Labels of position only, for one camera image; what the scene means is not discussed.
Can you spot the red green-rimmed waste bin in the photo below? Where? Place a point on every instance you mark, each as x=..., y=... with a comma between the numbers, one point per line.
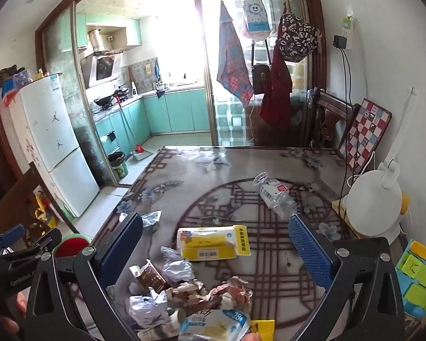
x=71, y=247

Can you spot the pink brown wrapper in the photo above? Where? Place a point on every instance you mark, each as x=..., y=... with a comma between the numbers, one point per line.
x=230, y=293
x=186, y=293

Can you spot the blue hanging towel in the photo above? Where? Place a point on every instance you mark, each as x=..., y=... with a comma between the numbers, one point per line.
x=157, y=70

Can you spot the brown shoulder bag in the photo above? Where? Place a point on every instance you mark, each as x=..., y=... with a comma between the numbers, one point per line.
x=260, y=80

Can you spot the yellow white tissue packet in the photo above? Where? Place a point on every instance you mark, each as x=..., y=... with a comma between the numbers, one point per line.
x=213, y=241

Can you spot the colourful plastic toy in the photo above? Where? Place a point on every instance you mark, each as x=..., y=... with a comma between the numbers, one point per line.
x=419, y=284

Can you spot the steel range hood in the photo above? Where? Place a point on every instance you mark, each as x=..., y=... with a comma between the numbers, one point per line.
x=103, y=67

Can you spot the blue red plastic bag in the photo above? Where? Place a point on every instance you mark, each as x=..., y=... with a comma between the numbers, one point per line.
x=9, y=92

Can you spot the carved wooden chair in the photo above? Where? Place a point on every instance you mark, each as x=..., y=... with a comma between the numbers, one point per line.
x=17, y=199

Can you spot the dark kitchen waste bin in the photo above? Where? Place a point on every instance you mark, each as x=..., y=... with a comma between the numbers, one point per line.
x=118, y=165

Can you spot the black cooking pot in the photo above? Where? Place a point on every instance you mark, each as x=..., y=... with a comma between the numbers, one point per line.
x=121, y=92

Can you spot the brown snack wrapper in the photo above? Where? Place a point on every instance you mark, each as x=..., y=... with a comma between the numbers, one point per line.
x=149, y=277

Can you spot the grey dustpan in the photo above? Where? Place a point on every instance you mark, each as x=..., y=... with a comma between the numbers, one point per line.
x=142, y=155

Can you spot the clear plastic bottle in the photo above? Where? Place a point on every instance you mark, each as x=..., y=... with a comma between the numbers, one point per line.
x=273, y=195

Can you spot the frosted sliding glass door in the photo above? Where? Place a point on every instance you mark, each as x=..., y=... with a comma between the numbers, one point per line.
x=64, y=78

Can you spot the dark wooden chair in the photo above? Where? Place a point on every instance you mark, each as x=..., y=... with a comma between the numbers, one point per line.
x=326, y=113

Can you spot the black charger plug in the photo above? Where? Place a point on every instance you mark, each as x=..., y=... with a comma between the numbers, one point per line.
x=339, y=41

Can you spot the white fridge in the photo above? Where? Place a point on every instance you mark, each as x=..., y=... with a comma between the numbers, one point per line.
x=46, y=124

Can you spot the blue smiley tissue box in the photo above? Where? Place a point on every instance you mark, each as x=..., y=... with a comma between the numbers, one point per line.
x=256, y=14

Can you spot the small white crumpled tissue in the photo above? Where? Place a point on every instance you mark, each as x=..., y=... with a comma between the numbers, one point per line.
x=211, y=161

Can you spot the black wok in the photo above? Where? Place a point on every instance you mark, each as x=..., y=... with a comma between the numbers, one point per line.
x=103, y=100

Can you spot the red garment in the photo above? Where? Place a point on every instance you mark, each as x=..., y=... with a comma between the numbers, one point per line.
x=277, y=96

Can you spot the clear crumpled plastic wrap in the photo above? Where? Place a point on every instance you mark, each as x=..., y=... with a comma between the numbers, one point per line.
x=151, y=219

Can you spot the red checkered box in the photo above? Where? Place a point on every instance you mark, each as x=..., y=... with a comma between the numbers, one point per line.
x=365, y=135

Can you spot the black white patterned bag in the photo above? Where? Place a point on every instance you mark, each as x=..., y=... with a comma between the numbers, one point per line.
x=298, y=39

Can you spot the plaid hanging cloth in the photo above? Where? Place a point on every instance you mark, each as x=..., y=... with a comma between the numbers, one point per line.
x=230, y=60

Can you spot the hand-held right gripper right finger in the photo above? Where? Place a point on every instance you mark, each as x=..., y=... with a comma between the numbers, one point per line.
x=310, y=252

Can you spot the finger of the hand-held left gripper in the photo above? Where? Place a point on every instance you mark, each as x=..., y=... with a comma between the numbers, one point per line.
x=10, y=235
x=39, y=243

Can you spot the white desk fan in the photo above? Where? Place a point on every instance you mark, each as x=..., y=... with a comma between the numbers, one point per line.
x=372, y=202

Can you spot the turquoise wall cabinets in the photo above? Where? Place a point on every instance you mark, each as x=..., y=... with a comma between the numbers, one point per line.
x=133, y=32

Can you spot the yellow toy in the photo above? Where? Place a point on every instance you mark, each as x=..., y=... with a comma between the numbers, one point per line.
x=42, y=204

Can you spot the white paper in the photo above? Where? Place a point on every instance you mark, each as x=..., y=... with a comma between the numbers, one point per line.
x=177, y=267
x=145, y=309

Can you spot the blue white snack packet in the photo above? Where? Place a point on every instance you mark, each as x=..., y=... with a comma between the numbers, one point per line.
x=213, y=326

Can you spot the turquoise base cabinets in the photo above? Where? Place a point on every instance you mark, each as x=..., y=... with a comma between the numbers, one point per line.
x=177, y=110

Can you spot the yellow card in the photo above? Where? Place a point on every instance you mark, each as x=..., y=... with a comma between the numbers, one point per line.
x=264, y=329

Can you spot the dark cloth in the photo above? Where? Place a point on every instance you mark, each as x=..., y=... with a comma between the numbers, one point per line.
x=10, y=71

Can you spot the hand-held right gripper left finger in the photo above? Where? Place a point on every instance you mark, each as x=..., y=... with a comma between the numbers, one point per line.
x=120, y=250

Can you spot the person's left hand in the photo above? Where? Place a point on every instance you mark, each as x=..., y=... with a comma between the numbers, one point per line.
x=21, y=303

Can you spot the white wall power strip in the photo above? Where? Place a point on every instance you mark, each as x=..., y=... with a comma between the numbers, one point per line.
x=349, y=30

